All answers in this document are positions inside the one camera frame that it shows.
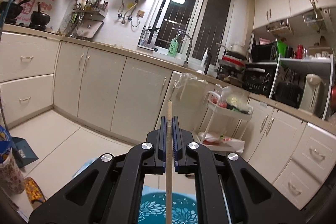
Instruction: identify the white metal counter rack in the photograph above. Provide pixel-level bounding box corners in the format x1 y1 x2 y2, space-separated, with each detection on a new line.
269 55 335 120

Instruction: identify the wall spice rack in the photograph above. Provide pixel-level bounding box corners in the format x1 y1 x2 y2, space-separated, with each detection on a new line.
70 0 109 23

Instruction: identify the black kettle on stove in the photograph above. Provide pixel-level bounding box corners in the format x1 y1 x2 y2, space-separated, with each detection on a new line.
1 0 30 24

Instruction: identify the blue white shopping bag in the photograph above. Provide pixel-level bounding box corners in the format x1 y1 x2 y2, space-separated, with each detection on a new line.
0 126 12 164

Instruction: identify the yellow patterned slipper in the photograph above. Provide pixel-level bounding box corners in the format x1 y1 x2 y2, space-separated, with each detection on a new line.
24 177 46 210

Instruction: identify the chrome kitchen faucet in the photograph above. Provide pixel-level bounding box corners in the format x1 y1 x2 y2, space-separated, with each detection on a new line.
175 32 193 68

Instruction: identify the black microwave oven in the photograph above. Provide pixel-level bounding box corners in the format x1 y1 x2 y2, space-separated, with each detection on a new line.
251 40 278 63

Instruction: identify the white plastic bag on door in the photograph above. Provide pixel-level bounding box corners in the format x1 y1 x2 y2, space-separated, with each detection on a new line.
174 73 208 102

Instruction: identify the blue perforated plastic basket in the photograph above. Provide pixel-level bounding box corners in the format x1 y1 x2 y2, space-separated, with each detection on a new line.
137 191 199 224

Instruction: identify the blue cardboard box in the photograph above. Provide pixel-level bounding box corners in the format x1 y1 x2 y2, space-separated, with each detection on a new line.
12 136 38 168

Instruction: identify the white rolling cart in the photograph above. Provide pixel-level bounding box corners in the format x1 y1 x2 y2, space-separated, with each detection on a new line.
194 91 253 153

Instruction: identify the white electric kettle pot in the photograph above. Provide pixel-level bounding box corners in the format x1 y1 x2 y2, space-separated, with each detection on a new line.
299 73 325 115

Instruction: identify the black wok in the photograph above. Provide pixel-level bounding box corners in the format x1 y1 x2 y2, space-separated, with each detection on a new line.
29 2 51 31

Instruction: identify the black toaster oven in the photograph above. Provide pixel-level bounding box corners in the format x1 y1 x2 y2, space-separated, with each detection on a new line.
242 63 276 97

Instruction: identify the wooden chopstick two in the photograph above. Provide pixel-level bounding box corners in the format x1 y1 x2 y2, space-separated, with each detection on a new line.
166 100 173 224

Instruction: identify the green soap bottle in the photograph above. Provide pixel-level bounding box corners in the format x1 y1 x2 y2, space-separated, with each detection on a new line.
167 39 179 57

